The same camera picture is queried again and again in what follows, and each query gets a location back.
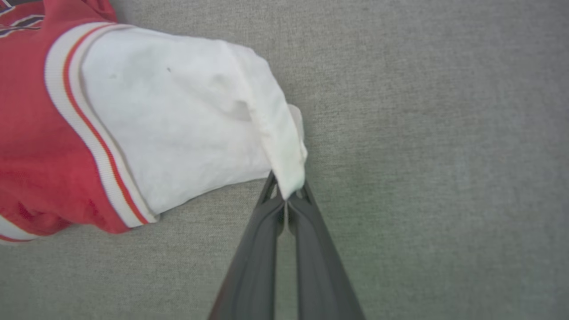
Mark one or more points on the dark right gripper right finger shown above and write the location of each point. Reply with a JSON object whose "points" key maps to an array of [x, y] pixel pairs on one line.
{"points": [[324, 289]]}

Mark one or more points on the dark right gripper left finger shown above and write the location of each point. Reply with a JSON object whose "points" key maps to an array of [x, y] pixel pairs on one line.
{"points": [[249, 284]]}

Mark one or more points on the red and white jersey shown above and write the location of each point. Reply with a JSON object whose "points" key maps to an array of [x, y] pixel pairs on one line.
{"points": [[178, 111]]}

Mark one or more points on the grey fabric sofa cushion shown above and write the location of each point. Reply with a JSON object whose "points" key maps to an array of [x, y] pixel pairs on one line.
{"points": [[422, 133]]}

